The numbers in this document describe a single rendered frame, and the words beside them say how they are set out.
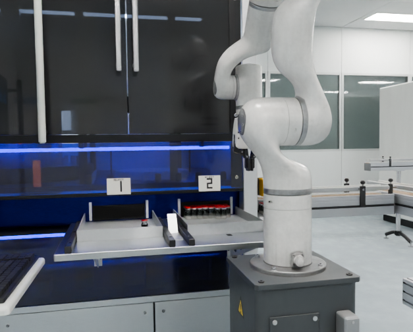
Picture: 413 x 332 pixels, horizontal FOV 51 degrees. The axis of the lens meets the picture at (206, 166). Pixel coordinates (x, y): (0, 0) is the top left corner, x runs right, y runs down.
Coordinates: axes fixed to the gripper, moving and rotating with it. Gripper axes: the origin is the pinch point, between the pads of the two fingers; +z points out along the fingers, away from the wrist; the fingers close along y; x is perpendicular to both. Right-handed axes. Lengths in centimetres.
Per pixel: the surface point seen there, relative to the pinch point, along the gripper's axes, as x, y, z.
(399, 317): -115, -140, 110
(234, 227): -2.1, 4.5, 20.5
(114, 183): -28, 43, 7
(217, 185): -28.0, 3.9, 9.1
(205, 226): -2.0, 14.4, 19.8
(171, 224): -8.4, 24.4, 19.6
